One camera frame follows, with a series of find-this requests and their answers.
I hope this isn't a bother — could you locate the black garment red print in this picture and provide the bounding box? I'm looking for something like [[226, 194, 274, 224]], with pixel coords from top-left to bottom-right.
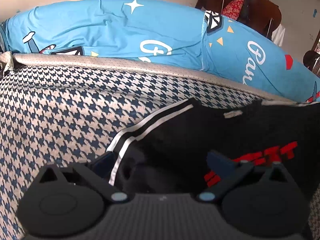
[[108, 99, 319, 199]]

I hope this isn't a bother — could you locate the houndstooth mattress cover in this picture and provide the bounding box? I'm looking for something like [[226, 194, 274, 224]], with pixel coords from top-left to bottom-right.
[[0, 51, 320, 240]]

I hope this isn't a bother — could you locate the white cloth on chair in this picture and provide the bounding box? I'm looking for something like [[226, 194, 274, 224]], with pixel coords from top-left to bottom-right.
[[272, 24, 286, 47]]

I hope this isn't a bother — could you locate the blue cartoon print bedsheet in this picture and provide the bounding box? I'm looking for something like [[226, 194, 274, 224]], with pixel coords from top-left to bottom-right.
[[1, 0, 319, 102]]

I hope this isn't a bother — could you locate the brown wooden chair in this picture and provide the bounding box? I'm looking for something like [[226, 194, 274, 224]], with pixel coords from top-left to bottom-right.
[[195, 0, 283, 40]]

